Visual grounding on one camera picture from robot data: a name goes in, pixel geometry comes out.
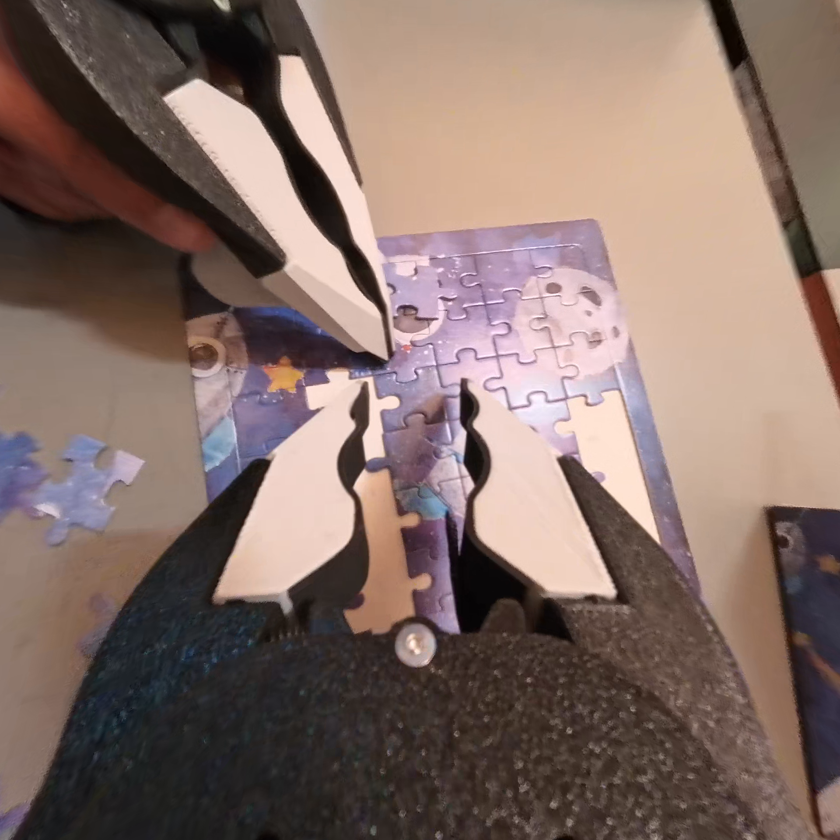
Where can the blue jigsaw piece orange mark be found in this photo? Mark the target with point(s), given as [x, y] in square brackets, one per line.
[10, 823]

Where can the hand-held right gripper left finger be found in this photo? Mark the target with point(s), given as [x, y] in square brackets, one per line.
[289, 525]

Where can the person's left hand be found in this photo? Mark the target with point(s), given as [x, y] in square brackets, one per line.
[65, 170]

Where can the blue jigsaw puzzle piece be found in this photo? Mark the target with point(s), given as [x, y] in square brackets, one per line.
[98, 623]
[420, 285]
[19, 472]
[85, 485]

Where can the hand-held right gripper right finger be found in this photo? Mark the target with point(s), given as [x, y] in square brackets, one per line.
[544, 518]

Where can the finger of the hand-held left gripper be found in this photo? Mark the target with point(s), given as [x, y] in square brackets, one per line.
[262, 184]
[321, 164]

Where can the beige desk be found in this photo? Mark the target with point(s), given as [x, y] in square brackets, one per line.
[525, 131]

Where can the space print puzzle box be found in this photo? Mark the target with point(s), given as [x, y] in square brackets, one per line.
[807, 656]

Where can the space jigsaw puzzle board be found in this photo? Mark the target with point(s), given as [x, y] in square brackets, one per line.
[499, 275]

